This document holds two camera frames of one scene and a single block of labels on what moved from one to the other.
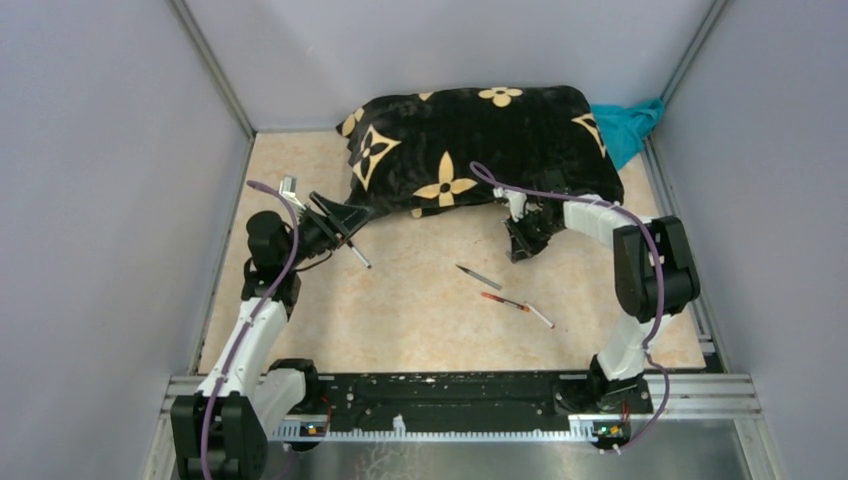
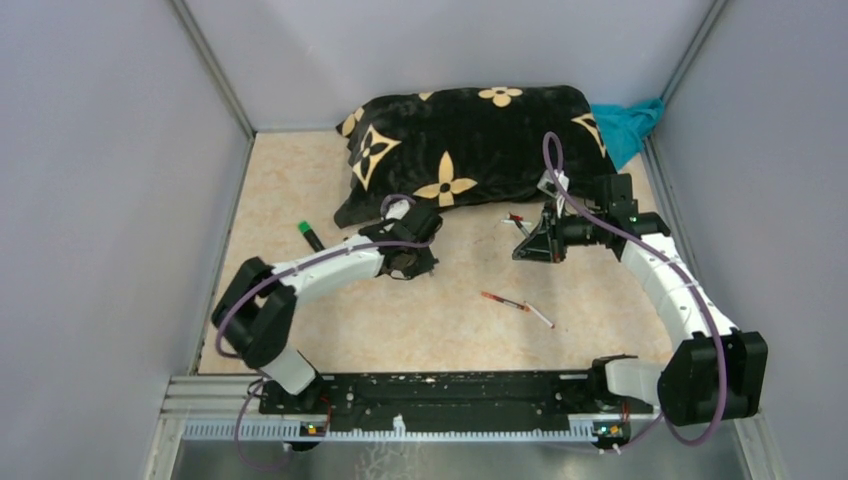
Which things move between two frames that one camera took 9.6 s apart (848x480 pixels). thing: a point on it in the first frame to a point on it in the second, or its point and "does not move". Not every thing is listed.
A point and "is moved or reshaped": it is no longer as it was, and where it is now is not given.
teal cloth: x=625 y=129 does not move
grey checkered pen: x=481 y=278 is moved or reshaped
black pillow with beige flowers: x=412 y=152 does not move
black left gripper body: x=327 y=221 to x=411 y=262
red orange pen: x=506 y=301 does not move
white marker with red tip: x=551 y=326 does not move
